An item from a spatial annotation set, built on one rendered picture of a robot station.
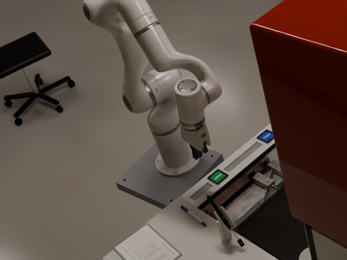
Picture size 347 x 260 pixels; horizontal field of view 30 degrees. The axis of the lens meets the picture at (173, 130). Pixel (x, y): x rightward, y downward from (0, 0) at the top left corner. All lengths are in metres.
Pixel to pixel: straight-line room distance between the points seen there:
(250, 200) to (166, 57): 0.64
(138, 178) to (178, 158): 0.19
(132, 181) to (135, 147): 1.61
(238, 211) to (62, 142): 2.41
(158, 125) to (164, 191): 0.27
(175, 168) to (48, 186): 1.77
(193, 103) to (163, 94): 0.38
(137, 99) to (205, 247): 0.59
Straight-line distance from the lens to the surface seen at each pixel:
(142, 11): 2.01
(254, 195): 2.35
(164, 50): 2.00
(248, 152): 2.41
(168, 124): 2.42
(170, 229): 2.20
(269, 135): 2.45
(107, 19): 2.17
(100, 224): 3.78
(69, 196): 4.06
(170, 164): 2.56
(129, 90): 2.32
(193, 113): 2.02
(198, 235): 2.15
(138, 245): 2.19
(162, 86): 2.34
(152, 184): 2.55
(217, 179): 2.32
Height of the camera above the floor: 2.50
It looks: 36 degrees down
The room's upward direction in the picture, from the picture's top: 19 degrees counter-clockwise
